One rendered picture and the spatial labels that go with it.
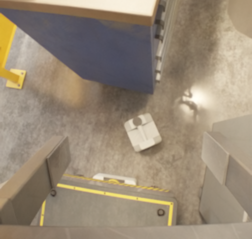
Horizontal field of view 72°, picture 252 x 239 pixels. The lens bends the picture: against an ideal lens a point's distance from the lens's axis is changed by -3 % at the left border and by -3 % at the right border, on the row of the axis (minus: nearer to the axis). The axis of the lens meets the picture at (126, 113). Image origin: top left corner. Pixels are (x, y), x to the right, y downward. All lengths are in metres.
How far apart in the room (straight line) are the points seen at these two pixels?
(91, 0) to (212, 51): 1.13
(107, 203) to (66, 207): 0.22
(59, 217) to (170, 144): 0.76
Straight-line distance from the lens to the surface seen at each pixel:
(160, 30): 0.57
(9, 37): 1.63
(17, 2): 0.44
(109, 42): 0.57
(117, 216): 0.98
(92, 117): 1.29
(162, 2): 0.45
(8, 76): 1.59
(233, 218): 0.81
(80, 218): 1.04
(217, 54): 1.39
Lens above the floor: 1.20
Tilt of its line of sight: 78 degrees down
